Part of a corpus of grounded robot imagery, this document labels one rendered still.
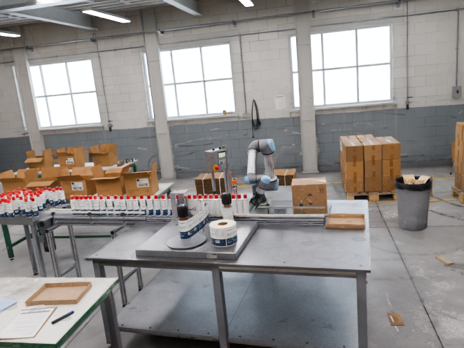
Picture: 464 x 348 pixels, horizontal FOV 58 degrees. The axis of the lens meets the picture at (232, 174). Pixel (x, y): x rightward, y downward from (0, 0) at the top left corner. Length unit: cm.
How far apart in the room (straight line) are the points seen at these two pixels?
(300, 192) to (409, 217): 233
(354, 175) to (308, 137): 235
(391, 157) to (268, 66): 343
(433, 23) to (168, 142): 586
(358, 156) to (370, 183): 47
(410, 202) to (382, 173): 139
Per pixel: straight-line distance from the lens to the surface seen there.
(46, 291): 318
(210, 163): 369
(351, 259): 296
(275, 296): 379
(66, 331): 264
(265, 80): 902
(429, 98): 925
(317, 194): 374
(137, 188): 528
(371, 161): 691
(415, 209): 573
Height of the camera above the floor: 206
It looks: 13 degrees down
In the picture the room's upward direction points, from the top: 5 degrees counter-clockwise
